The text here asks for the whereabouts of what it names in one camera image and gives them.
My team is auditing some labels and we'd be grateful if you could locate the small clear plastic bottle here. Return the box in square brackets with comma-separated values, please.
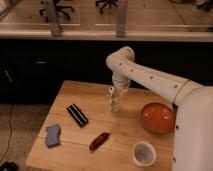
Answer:
[107, 86, 120, 112]

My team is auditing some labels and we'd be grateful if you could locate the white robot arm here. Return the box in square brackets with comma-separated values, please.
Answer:
[106, 46, 213, 171]

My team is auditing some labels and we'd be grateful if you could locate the wooden table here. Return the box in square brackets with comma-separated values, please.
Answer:
[26, 81, 173, 171]

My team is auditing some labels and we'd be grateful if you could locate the orange bowl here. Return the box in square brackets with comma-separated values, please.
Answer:
[140, 103, 175, 134]

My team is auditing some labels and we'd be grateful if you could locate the black rectangular case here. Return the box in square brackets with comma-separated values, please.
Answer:
[67, 104, 89, 127]

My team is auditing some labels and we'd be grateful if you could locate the dark red chili pepper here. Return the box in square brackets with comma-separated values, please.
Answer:
[89, 132, 109, 152]

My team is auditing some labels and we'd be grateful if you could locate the white plastic cup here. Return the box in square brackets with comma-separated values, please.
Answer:
[132, 141, 156, 167]

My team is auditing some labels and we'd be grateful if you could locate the black office chair right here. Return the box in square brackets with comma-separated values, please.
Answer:
[95, 0, 118, 14]

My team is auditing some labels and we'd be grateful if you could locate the black office chair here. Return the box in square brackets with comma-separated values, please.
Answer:
[95, 0, 118, 14]
[39, 0, 75, 20]

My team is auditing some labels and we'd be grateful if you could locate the black cabinet base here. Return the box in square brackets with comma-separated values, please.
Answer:
[0, 39, 213, 104]

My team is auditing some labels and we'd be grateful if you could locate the black office chair left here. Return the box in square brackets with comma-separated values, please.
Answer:
[39, 0, 75, 20]

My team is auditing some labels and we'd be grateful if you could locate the black object floor corner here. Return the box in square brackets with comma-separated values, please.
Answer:
[0, 161, 19, 171]

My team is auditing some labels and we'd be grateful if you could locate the grey metal post right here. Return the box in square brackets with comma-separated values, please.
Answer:
[116, 0, 128, 37]

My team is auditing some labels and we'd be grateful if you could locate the grey metal post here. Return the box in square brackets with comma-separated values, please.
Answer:
[44, 0, 62, 37]
[116, 0, 128, 37]

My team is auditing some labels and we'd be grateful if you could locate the grey metal post left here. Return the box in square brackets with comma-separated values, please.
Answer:
[44, 0, 62, 37]

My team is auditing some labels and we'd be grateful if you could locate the black cable left floor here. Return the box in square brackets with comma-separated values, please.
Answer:
[0, 101, 15, 164]

